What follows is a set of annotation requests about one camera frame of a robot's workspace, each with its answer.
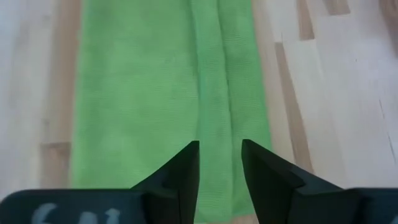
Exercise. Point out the green microfiber towel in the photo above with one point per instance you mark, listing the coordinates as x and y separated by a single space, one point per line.
140 93

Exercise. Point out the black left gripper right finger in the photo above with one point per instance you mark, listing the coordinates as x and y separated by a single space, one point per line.
295 202

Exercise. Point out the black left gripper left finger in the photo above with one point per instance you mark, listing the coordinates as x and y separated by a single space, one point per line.
155 205

